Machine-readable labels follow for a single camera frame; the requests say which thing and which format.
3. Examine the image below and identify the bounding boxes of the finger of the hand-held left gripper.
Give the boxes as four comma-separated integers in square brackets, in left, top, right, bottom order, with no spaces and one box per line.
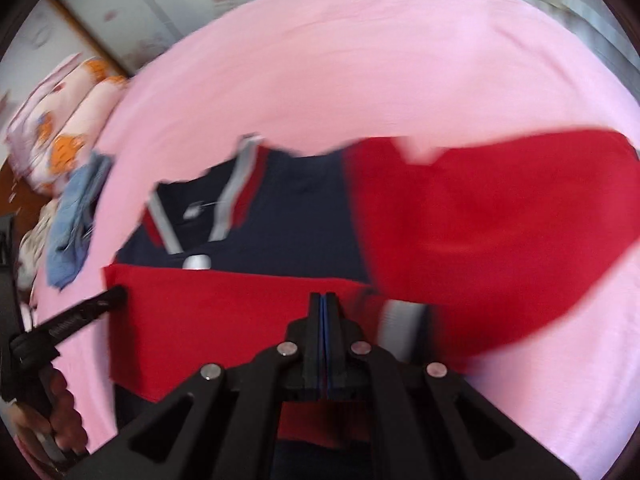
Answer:
[36,285,129,345]

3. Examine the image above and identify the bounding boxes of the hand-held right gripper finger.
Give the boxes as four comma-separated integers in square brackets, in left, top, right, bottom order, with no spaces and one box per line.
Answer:
[65,291,326,480]
[325,292,582,480]

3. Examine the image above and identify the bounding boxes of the red and navy jacket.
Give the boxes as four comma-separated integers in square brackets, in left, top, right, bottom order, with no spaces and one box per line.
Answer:
[102,129,640,461]

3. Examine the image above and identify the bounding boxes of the person's left hand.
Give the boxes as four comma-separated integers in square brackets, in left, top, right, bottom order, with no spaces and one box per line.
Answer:
[12,367,90,463]

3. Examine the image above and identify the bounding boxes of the white floral cloth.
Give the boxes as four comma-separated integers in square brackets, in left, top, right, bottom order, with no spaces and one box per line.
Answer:
[19,199,62,288]

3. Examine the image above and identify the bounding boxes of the blue denim cloth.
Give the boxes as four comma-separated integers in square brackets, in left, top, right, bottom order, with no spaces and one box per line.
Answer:
[46,151,114,291]

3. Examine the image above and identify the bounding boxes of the brown wooden headboard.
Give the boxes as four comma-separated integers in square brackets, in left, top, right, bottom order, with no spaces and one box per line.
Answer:
[0,157,53,226]

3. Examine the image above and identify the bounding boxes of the pink cartoon print pillows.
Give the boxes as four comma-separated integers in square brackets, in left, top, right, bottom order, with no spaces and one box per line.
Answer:
[4,55,132,196]

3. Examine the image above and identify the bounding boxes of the pink blanket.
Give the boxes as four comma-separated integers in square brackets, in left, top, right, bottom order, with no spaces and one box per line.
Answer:
[27,0,640,480]

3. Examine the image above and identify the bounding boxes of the floral wardrobe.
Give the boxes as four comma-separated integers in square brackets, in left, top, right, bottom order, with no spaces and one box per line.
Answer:
[47,0,266,77]

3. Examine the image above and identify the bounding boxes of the grey curtain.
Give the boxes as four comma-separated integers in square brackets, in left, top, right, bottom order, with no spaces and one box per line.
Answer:
[445,0,640,88]

